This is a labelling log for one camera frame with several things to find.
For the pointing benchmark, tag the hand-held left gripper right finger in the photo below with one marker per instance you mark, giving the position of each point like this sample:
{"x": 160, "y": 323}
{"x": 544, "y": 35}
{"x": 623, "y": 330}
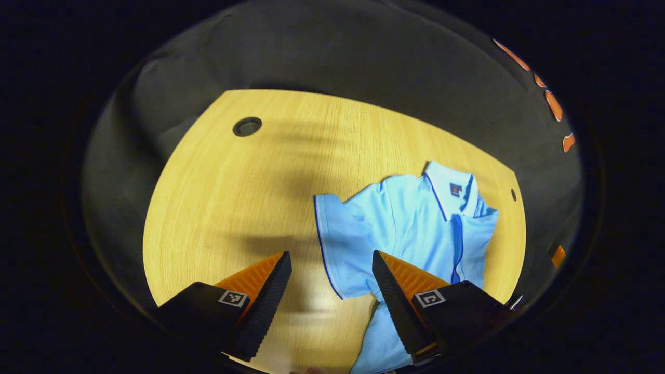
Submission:
{"x": 397, "y": 306}

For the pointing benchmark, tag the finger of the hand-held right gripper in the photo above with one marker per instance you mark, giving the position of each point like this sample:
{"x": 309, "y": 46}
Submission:
{"x": 558, "y": 256}

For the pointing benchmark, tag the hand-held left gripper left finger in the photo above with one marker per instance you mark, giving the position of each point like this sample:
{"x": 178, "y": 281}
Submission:
{"x": 265, "y": 306}

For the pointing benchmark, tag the light blue T-shirt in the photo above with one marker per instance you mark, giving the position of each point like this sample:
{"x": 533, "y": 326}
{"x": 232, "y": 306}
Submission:
{"x": 405, "y": 223}

